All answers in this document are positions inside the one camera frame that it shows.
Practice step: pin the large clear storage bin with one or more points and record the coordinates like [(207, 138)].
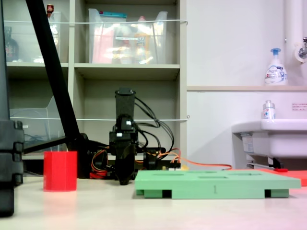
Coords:
[(124, 48)]

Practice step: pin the beige shelf unit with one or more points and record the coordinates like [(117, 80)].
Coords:
[(127, 72)]

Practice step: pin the empty clear plastic bin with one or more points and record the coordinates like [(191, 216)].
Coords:
[(36, 124)]

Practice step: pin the clear bin with bottles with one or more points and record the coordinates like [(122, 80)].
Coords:
[(26, 43)]

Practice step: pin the dark grey vertical panel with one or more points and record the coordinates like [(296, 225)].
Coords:
[(3, 72)]

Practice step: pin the red octagonal pillar block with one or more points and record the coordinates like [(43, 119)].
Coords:
[(60, 171)]

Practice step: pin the circuit board with connectors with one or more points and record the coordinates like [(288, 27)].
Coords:
[(173, 168)]

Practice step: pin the black tripod leg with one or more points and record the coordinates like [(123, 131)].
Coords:
[(48, 48)]

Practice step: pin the brown bottle neck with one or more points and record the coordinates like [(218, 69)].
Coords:
[(49, 9)]

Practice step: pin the pink package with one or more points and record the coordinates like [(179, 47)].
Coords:
[(102, 48)]

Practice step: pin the pink-capped orange label bottle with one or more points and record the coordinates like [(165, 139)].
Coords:
[(142, 43)]

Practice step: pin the dark round bottle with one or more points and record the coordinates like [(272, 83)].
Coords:
[(10, 48)]

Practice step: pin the green shape-hole board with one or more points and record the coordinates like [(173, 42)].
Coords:
[(204, 185)]

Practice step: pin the black table clamp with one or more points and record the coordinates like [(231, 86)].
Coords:
[(151, 163)]

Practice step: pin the white sink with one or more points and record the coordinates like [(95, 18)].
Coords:
[(275, 139)]

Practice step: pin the white blue pump soap bottle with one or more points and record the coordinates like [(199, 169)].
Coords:
[(275, 74)]

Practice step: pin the metal faucet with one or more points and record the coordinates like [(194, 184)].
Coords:
[(301, 51)]

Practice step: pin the notched black stack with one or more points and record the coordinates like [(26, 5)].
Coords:
[(9, 143)]

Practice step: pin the small clear sanitizer bottle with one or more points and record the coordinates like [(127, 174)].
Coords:
[(268, 111)]

